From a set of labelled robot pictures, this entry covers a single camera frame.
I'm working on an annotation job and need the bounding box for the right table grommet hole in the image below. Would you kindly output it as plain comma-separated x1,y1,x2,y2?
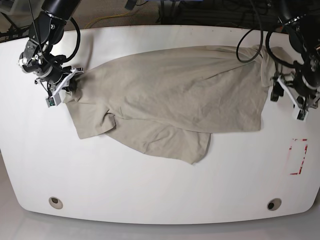
266,198,282,211

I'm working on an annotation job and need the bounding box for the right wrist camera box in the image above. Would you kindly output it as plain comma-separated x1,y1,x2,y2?
45,94,62,108

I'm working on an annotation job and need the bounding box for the table grommet hole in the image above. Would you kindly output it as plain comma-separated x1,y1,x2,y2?
266,198,282,211
48,197,63,210

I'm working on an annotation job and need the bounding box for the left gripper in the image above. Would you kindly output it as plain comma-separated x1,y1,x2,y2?
270,72,320,112

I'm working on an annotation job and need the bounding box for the left table grommet hole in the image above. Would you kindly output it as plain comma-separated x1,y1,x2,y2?
48,197,63,210

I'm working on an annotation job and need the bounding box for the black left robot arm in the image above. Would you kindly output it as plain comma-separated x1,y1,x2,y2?
265,0,320,113

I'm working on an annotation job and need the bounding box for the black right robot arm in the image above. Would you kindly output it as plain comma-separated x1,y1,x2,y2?
18,0,84,107

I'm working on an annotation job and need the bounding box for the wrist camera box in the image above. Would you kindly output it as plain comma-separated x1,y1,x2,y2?
292,104,309,122
45,94,62,108

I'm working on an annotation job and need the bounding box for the red tape rectangle marking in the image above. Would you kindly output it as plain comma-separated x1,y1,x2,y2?
287,138,308,176

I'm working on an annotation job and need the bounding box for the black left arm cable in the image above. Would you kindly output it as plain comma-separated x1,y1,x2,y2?
236,0,296,68

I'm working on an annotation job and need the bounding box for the beige T-shirt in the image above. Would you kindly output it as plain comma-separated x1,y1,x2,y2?
64,46,289,164

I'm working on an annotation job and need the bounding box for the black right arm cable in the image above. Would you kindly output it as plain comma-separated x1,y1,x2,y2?
53,17,82,65

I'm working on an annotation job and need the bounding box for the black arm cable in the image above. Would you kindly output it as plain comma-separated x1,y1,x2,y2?
236,0,296,68
53,17,82,65

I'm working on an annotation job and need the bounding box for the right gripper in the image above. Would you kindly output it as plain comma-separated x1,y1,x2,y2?
35,66,84,98

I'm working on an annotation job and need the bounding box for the yellow cable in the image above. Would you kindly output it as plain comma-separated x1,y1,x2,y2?
86,8,136,30

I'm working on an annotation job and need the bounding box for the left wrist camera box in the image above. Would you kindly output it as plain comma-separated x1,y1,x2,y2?
292,104,309,122

